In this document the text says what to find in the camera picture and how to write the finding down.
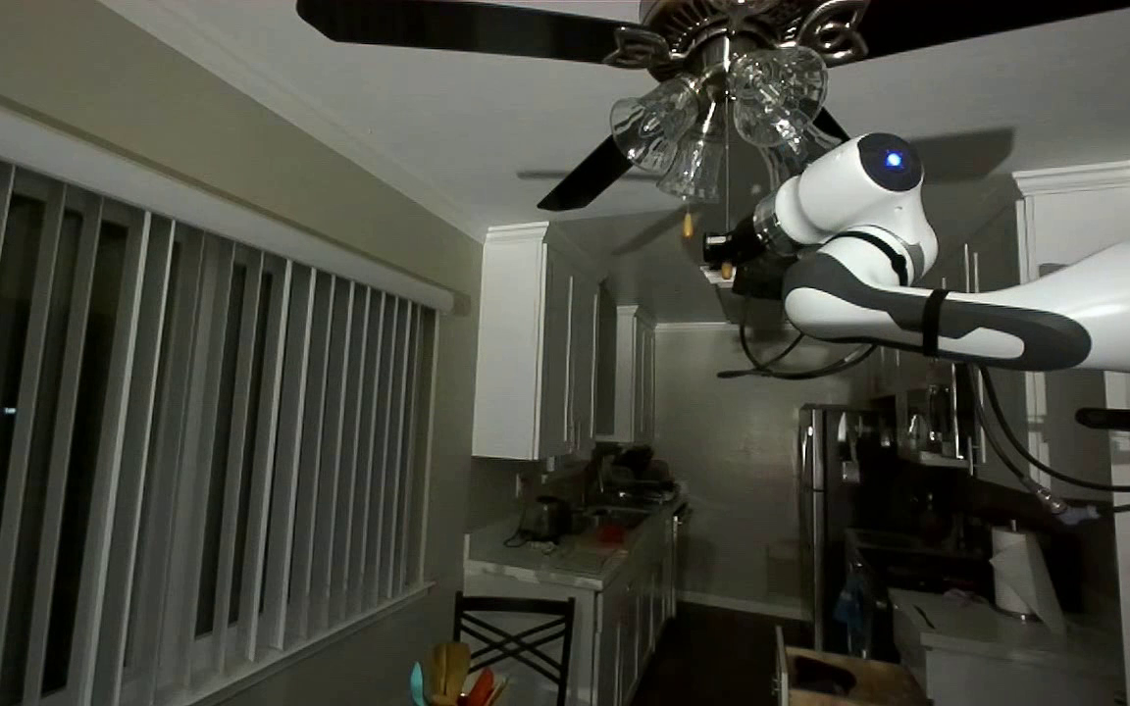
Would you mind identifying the wooden board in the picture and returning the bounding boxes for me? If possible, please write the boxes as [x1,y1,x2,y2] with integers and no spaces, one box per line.
[773,625,938,706]

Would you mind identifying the tall white wall cabinet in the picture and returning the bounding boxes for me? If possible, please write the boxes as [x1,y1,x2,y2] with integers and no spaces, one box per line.
[467,214,556,463]

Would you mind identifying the thin black camera cable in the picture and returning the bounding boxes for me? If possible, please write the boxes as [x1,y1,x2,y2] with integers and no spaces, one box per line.
[715,314,888,384]

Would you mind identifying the shorter white pull cord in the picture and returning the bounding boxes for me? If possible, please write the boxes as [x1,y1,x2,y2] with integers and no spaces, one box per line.
[675,169,703,254]

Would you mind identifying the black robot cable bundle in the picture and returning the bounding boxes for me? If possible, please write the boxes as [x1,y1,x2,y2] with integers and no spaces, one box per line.
[913,284,1130,505]

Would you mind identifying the longer white pull cord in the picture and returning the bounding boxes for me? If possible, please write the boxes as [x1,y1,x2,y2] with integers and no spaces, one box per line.
[709,75,736,292]

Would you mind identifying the white corner pillar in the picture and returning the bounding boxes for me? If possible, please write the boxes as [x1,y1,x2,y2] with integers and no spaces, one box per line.
[1008,156,1130,706]

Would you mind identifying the white kitchen counter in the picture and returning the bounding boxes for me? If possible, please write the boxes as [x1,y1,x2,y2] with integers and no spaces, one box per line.
[458,502,690,706]

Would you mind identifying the white vertical window blinds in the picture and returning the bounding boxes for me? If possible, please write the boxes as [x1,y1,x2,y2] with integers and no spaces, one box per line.
[0,137,448,706]

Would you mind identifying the black metal chair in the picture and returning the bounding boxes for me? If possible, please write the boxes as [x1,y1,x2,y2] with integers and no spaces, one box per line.
[452,588,582,706]

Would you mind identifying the white blind valance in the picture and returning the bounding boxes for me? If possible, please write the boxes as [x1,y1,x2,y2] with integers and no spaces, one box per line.
[0,75,458,314]

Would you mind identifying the colourful kitchen utensils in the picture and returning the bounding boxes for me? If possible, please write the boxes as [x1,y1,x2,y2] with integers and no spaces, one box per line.
[403,635,514,706]

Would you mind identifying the ornate fan motor housing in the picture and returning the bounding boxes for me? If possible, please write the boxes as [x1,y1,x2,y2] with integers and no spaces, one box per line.
[604,0,876,77]

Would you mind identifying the white low table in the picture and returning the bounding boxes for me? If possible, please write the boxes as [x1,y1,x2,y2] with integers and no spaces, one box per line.
[888,586,1130,706]

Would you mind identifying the dark cooking pots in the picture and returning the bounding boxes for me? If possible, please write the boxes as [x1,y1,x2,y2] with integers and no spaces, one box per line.
[583,445,677,518]

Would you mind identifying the white paper towel roll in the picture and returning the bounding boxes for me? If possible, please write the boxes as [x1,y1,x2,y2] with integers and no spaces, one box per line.
[983,520,1054,618]

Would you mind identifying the metal kettle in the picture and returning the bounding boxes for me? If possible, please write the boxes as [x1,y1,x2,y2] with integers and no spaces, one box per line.
[514,490,574,545]

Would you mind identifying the white upper kitchen cabinets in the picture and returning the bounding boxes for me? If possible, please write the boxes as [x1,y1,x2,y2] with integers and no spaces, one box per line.
[548,272,658,452]

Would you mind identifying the dark ceiling fan blade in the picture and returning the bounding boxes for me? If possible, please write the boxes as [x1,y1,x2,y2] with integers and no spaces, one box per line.
[294,0,658,68]
[533,128,650,214]
[853,0,1130,59]
[808,105,859,148]

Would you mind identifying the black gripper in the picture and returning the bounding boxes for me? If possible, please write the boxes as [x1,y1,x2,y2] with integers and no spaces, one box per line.
[698,214,804,303]

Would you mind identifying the stainless steel refrigerator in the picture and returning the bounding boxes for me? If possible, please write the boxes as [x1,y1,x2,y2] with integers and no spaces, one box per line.
[792,396,896,655]

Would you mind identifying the glass fan light shade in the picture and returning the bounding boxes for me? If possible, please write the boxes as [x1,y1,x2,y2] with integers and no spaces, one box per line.
[604,71,731,205]
[717,38,833,163]

